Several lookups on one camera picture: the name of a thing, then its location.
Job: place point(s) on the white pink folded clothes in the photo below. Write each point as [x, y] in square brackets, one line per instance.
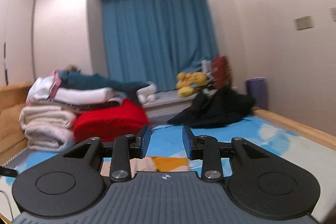
[44, 87]

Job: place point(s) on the teal shark plush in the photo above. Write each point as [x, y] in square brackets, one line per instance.
[77, 80]

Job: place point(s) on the cream folded quilt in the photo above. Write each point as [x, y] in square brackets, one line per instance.
[47, 128]

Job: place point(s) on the black clothing pile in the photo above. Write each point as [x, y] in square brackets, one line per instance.
[221, 109]

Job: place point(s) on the white window sill ledge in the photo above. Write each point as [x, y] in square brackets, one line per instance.
[167, 105]

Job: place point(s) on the red folded blanket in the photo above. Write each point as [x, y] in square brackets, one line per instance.
[107, 124]

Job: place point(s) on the white wardrobe doors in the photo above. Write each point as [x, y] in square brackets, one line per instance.
[17, 41]

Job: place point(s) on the blue white patterned bed sheet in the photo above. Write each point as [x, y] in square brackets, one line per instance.
[166, 141]

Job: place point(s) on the purple bag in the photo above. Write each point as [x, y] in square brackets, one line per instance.
[258, 89]

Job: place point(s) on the yellow plush toys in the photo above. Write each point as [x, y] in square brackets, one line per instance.
[189, 83]

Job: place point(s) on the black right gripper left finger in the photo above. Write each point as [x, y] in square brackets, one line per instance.
[121, 151]

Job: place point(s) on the white folded bedding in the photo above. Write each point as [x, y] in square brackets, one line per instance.
[104, 95]

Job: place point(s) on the beige and mustard jacket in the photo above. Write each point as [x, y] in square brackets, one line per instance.
[159, 164]

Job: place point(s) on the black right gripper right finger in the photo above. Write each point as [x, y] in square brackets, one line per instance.
[211, 152]

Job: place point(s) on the dark red patterned cushion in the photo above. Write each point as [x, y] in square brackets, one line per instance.
[221, 72]

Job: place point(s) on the blue curtain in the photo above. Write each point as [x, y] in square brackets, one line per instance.
[154, 40]

